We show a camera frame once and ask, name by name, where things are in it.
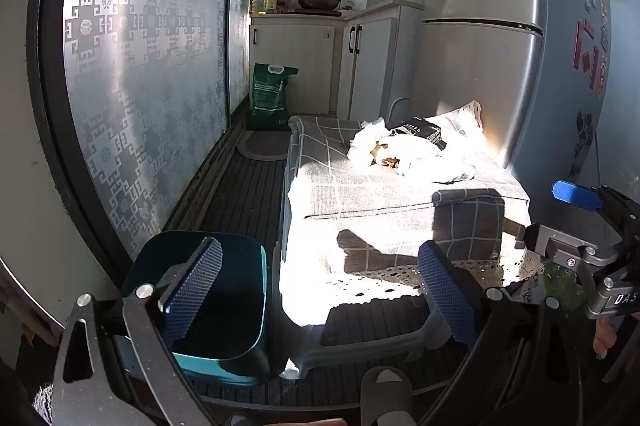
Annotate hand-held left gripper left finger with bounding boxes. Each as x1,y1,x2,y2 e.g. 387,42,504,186
50,235,226,426

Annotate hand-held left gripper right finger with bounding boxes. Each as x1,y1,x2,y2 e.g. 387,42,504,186
416,240,586,426

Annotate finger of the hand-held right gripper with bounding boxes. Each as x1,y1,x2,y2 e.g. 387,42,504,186
552,180,640,237
524,222,621,277

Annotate teal plastic bin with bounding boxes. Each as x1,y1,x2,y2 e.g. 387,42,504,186
120,230,273,387

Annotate white plastic bag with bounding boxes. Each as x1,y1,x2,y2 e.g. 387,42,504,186
377,136,478,184

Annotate brown ginger root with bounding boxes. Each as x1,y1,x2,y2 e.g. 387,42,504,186
372,143,401,169

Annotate black printed packet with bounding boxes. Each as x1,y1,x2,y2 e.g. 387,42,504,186
387,116,447,152

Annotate white tissue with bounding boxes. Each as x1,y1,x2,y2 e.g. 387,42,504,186
348,117,388,167

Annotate person's right hand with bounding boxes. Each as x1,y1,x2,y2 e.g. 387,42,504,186
592,316,626,359

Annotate black fridge sticker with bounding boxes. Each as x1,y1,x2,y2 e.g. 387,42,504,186
575,110,597,180

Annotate low table, checked cloth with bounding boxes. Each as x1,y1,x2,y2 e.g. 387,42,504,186
272,126,481,379

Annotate grey slipper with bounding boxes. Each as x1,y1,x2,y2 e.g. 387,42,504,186
360,366,416,426

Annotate red fridge decoration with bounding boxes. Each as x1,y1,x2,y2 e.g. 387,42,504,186
572,18,609,90

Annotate silver refrigerator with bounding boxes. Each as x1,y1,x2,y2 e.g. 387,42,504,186
420,0,626,207

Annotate grey oval floor mat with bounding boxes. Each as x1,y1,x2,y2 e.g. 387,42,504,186
235,130,291,163

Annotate green rice bag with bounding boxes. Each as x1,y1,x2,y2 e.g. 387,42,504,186
249,62,299,132

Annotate patterned frosted glass door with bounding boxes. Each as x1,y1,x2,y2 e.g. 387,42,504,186
27,0,253,289

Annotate white double door cabinet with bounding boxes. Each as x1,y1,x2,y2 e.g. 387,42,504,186
336,0,426,122

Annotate white counter cabinet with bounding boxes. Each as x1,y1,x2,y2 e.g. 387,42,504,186
249,11,347,117

